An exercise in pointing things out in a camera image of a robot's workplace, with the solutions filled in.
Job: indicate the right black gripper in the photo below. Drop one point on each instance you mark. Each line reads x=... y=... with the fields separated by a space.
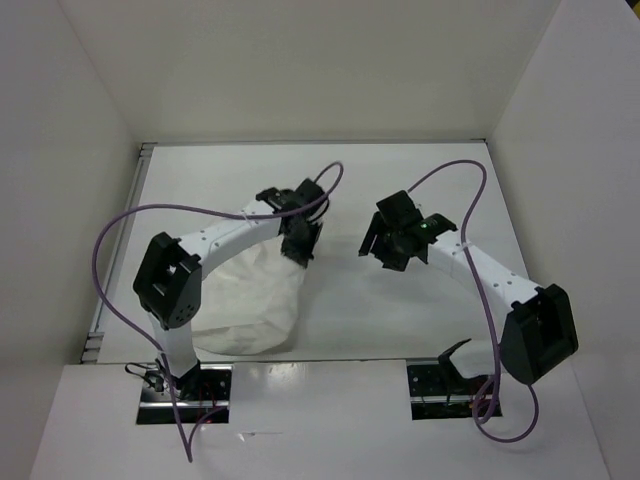
x=396 y=261

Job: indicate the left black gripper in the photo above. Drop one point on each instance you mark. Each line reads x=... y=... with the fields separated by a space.
x=301 y=255

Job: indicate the white pleated skirt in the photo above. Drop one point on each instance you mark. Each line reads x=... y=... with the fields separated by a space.
x=250 y=304

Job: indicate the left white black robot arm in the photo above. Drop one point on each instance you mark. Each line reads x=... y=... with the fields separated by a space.
x=169 y=280

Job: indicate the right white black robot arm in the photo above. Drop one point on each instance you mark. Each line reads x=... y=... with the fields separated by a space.
x=534 y=324

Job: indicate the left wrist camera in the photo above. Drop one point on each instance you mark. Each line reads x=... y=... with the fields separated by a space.
x=307 y=192

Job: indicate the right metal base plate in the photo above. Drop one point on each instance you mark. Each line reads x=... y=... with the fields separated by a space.
x=437 y=391

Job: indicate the metal base plate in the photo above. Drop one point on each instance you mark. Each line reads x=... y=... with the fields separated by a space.
x=208 y=397
x=437 y=391

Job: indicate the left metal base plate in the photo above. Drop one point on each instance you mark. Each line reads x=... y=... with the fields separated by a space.
x=208 y=397

